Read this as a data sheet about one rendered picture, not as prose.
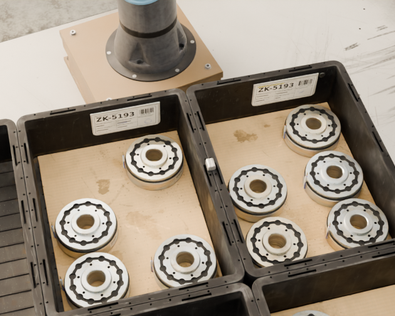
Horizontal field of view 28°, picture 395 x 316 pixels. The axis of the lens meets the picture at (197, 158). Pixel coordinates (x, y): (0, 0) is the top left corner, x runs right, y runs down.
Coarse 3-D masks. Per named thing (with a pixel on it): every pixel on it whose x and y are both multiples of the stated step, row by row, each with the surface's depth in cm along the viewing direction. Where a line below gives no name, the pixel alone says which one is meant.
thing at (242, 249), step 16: (320, 64) 145; (336, 64) 145; (224, 80) 142; (240, 80) 143; (256, 80) 142; (192, 96) 139; (352, 96) 140; (192, 112) 137; (368, 128) 136; (208, 144) 133; (384, 160) 132; (224, 192) 127; (224, 208) 125; (240, 240) 123; (384, 240) 122; (240, 256) 120; (320, 256) 120; (336, 256) 120; (256, 272) 118; (272, 272) 118
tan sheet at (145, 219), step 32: (64, 160) 143; (96, 160) 143; (64, 192) 138; (96, 192) 138; (128, 192) 139; (160, 192) 139; (192, 192) 139; (128, 224) 135; (160, 224) 135; (192, 224) 135; (64, 256) 130; (128, 256) 131; (160, 288) 127
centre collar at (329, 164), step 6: (330, 162) 139; (336, 162) 139; (324, 168) 138; (342, 168) 138; (324, 174) 137; (348, 174) 137; (324, 180) 137; (330, 180) 136; (336, 180) 137; (342, 180) 137
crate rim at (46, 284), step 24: (144, 96) 139; (168, 96) 139; (24, 120) 135; (192, 120) 136; (24, 144) 134; (24, 168) 129; (216, 192) 127; (240, 264) 119; (48, 288) 116; (168, 288) 116; (192, 288) 116; (48, 312) 113; (72, 312) 114; (96, 312) 114
